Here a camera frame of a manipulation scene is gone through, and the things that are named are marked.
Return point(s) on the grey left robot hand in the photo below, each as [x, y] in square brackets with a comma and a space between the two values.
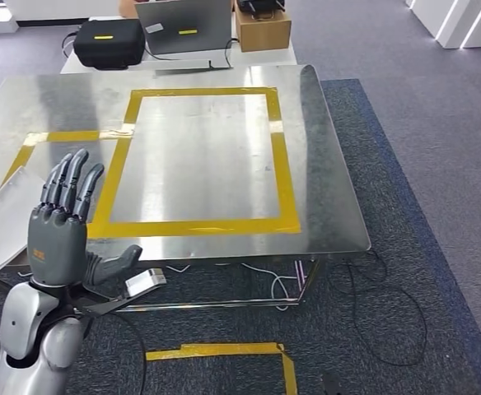
[57, 245]

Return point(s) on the white curved plastic part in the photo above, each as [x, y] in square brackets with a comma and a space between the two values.
[5, 218]

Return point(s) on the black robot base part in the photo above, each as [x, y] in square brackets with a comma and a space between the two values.
[333, 384]

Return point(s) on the steel workbench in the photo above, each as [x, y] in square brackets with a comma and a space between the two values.
[327, 191]

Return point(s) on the small yellow bench tape square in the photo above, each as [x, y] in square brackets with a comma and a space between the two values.
[72, 136]

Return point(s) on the black zip case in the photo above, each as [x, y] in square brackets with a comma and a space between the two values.
[109, 46]

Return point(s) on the person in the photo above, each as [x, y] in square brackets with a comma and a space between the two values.
[127, 6]

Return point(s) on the grey laptop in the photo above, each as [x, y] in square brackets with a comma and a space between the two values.
[191, 22]

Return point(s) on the large yellow bench tape square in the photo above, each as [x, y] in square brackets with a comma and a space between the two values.
[284, 180]

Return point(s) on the white desk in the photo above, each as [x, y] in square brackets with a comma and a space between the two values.
[265, 57]

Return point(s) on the brown cardboard box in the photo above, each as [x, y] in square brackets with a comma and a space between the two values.
[263, 32]

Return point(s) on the black router with antennas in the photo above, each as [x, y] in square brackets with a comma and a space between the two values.
[261, 5]

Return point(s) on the black camera bracket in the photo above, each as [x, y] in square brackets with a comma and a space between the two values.
[100, 308]

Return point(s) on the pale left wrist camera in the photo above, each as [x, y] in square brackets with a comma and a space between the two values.
[143, 282]

